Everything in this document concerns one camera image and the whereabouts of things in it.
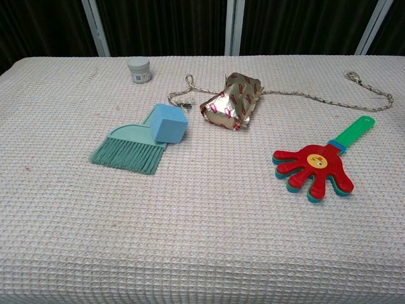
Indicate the red hand clapper toy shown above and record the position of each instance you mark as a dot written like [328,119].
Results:
[316,168]

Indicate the table with beige cloth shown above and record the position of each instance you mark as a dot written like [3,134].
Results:
[202,228]

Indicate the blue foam cube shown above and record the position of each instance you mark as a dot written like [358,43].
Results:
[167,125]

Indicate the gold foil snack bag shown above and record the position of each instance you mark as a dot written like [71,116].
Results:
[231,101]

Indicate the green dustpan brush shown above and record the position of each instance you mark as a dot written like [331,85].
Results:
[129,152]

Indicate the small grey cylinder cap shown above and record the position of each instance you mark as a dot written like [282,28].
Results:
[139,71]

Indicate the white frame post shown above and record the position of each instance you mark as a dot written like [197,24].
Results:
[373,27]
[234,28]
[96,28]

